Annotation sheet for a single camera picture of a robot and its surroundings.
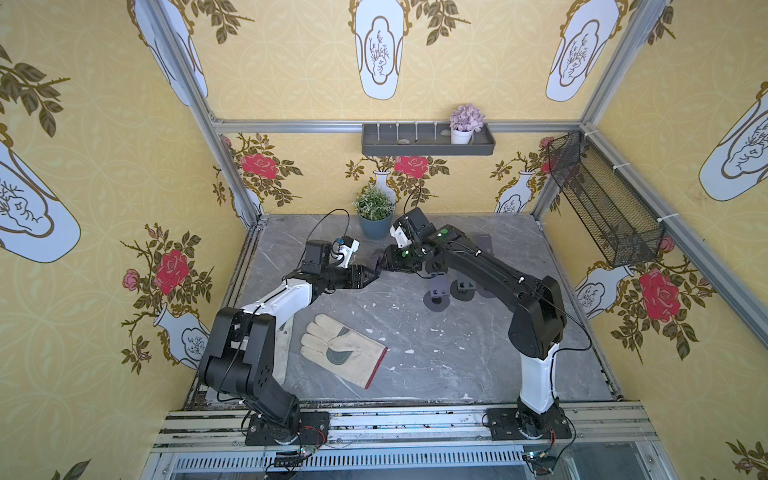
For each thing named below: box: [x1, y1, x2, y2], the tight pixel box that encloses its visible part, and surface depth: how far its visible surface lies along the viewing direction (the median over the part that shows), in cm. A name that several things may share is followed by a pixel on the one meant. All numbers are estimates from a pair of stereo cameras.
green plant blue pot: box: [353, 170, 397, 239], surface depth 109 cm
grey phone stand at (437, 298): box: [423, 273, 451, 313], surface depth 97 cm
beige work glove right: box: [301, 314, 389, 389], surface depth 87 cm
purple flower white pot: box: [449, 104, 485, 145], surface depth 85 cm
